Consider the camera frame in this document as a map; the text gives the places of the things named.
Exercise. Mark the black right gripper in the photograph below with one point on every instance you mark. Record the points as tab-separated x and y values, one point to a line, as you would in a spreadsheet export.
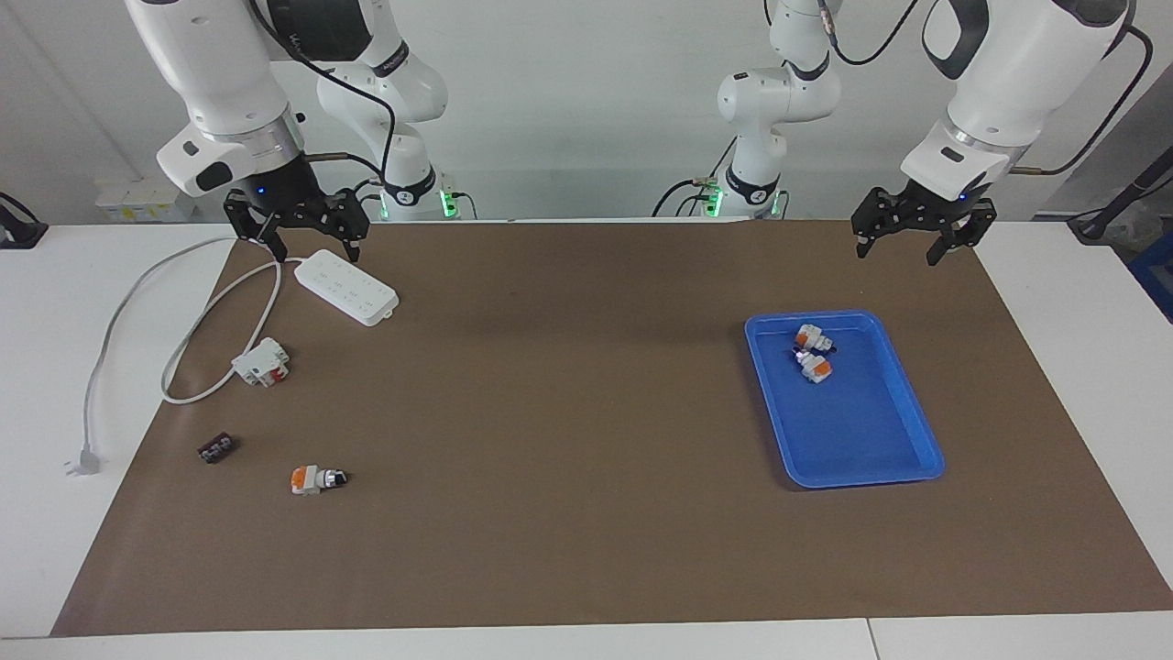
284	192

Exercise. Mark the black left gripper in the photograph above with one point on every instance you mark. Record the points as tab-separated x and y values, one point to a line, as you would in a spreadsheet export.
935	206

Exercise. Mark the green white rotary switch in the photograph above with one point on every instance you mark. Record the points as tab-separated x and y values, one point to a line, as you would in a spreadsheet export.
814	368

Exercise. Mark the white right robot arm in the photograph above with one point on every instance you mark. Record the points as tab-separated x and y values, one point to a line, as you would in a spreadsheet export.
211	64

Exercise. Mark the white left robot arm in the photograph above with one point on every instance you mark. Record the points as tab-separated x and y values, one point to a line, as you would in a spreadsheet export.
1008	73

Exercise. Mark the white power strip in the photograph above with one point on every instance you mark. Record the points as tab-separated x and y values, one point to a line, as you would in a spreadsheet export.
348	289

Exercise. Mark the white cardboard box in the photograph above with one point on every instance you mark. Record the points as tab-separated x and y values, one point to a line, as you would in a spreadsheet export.
137	203

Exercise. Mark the black pole stand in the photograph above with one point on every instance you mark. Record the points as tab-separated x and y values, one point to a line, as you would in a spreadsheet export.
1090	229

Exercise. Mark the blue plastic tray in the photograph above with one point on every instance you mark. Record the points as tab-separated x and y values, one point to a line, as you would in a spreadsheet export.
852	431

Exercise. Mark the grey partition panel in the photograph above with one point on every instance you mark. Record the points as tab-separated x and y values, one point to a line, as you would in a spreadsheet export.
1136	156

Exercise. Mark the blue crate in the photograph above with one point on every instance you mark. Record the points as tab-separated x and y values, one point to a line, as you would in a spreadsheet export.
1156	284

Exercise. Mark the dark terminal block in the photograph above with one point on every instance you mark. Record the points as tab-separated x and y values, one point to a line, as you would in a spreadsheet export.
217	448

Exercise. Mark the brown paper mat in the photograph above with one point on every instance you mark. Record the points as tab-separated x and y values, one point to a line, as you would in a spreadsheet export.
568	458

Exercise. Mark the white red switch block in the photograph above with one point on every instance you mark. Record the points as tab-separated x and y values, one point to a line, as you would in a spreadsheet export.
257	362

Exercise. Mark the orange white rotary switch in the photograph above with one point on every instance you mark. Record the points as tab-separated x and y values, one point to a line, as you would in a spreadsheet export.
307	480
810	336

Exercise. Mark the black clamp mount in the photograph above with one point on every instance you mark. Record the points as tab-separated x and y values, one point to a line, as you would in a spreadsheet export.
18	234

